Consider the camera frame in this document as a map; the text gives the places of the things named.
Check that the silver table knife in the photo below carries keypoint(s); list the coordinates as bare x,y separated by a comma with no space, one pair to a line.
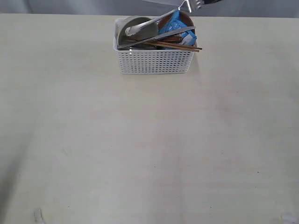
131,42

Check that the silver fork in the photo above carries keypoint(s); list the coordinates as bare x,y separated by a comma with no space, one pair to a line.
186,6

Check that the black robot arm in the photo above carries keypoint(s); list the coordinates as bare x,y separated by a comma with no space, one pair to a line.
206,2

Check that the white perforated plastic basket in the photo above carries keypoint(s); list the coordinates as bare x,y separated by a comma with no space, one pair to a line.
147,62

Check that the lower brown wooden chopstick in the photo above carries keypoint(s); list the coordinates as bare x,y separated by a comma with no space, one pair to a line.
175,47

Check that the brown wooden spoon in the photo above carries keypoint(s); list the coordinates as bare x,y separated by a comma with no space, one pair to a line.
172,39

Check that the grey-green ceramic bowl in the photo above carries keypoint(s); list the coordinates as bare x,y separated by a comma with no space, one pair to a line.
145,33

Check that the blue snack packet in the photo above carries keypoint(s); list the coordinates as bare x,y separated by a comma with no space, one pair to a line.
189,38

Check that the brown ceramic plate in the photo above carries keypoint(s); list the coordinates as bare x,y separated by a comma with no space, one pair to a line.
174,21

